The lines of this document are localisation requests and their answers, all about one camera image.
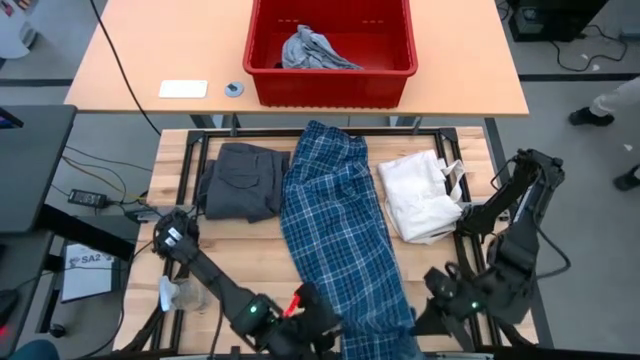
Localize white rectangular pad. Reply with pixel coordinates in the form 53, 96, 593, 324
158, 79, 209, 100

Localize person's shoe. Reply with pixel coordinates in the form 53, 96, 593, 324
613, 164, 640, 192
568, 107, 616, 127

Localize thin black floor cable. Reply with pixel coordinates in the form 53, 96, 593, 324
63, 144, 154, 174

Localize person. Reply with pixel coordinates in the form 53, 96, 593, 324
9, 338, 62, 360

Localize thin yellowish floor cable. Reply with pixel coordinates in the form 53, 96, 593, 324
60, 155, 129, 196

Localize dark grey shorts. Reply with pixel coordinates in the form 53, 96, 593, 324
197, 142, 292, 224

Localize white rounded object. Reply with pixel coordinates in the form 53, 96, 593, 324
0, 0, 39, 60

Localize light grey garment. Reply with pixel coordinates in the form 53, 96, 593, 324
280, 24, 364, 71

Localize black desk top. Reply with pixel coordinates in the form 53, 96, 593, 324
0, 104, 77, 235

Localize black power adapter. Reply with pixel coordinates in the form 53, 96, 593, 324
67, 188, 109, 210

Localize black floor cable loop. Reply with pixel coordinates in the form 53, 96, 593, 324
548, 23, 629, 73

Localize white printed paper sheet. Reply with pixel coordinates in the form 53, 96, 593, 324
60, 243, 117, 304

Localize black computer case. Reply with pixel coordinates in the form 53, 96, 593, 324
507, 0, 609, 43

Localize blue plaid shirt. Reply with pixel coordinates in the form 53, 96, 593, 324
279, 119, 421, 360

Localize red tape tag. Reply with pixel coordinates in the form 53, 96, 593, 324
283, 293, 303, 319

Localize black cable over table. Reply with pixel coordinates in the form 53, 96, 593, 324
88, 0, 162, 136

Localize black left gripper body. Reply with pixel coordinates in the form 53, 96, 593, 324
272, 283, 329, 360

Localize person's leg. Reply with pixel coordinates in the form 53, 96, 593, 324
589, 77, 640, 119

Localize grey arm base clamp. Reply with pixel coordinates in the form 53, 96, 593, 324
124, 204, 164, 224

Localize black rig side beam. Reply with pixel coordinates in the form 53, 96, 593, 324
483, 117, 555, 349

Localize red plastic bin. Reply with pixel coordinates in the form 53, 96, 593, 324
242, 0, 419, 110

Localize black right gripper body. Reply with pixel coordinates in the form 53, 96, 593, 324
424, 264, 484, 321

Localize black desk stand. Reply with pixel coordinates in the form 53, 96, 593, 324
0, 204, 141, 360

